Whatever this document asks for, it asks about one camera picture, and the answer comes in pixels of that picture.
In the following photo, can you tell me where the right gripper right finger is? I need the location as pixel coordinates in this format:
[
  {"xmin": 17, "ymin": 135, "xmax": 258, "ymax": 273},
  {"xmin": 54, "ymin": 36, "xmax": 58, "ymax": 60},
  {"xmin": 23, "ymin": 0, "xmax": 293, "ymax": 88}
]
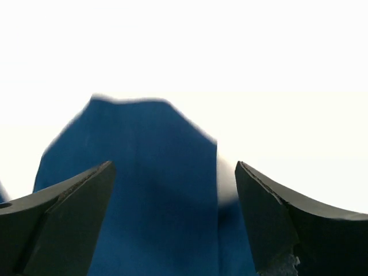
[{"xmin": 235, "ymin": 162, "xmax": 367, "ymax": 276}]

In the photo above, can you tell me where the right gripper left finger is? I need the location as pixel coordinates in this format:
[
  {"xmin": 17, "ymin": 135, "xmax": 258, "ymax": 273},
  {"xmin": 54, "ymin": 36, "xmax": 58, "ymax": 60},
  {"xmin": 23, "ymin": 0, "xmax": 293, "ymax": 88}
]
[{"xmin": 1, "ymin": 161, "xmax": 116, "ymax": 276}]

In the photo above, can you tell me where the blue t shirt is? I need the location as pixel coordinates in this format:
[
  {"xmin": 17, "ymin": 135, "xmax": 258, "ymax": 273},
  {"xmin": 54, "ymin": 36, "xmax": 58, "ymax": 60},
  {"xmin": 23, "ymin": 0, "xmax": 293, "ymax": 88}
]
[{"xmin": 33, "ymin": 98, "xmax": 255, "ymax": 275}]

